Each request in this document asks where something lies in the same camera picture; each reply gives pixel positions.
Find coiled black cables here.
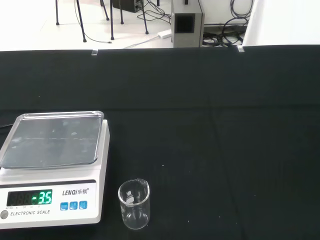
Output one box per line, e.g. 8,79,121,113
202,0,252,47

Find pale board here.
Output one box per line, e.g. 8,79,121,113
242,0,320,48

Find loose black floor cables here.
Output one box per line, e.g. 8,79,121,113
136,0,174,26

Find black bench cloth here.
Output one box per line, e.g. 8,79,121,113
0,44,320,240

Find black tripod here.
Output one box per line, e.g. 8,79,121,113
109,0,150,41
54,0,111,43

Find grey metal box unit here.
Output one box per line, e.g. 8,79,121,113
170,0,206,48

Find white electronic balance steel pan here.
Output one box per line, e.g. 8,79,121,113
0,110,111,230

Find white power cable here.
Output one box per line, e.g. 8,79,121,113
121,34,161,49

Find white power strip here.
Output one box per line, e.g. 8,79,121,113
157,29,173,40

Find black equipment case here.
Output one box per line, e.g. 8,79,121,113
111,0,142,14

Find thin black floor cable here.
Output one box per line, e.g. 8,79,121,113
83,24,113,45

